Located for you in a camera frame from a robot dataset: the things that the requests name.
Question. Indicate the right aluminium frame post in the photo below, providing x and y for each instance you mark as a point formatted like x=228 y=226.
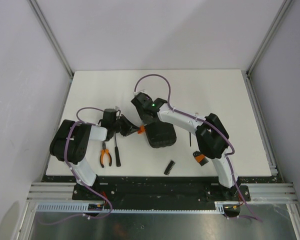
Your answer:
x=270 y=34

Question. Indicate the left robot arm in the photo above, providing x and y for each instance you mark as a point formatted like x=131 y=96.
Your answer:
x=70 y=143

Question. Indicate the orange handled pliers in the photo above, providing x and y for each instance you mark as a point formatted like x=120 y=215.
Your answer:
x=105 y=153

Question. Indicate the claw hammer black handle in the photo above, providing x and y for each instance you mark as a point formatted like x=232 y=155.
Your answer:
x=117 y=153

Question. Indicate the orange handled screwdriver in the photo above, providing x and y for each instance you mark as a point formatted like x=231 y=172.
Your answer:
x=190 y=139

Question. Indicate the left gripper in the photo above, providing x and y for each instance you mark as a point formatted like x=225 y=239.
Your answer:
x=129 y=128

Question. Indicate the left aluminium frame post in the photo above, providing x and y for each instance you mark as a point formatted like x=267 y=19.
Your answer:
x=35 y=7

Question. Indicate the black plastic tool case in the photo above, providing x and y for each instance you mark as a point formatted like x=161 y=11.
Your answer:
x=159 y=134

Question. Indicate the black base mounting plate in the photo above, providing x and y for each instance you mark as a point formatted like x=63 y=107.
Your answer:
x=154 y=191

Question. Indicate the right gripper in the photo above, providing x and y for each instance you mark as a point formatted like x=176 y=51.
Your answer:
x=145 y=120

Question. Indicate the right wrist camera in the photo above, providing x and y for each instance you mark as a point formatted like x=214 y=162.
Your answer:
x=135 y=93

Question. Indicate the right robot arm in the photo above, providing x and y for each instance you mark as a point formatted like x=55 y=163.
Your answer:
x=159 y=120

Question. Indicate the aluminium frame post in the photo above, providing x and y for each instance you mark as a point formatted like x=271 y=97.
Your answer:
x=270 y=34
x=35 y=7

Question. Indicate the grey slotted cable duct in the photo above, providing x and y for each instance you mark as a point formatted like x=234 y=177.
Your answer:
x=97 y=208

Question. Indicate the black bit holder strip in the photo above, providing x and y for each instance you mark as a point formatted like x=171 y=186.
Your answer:
x=169 y=167

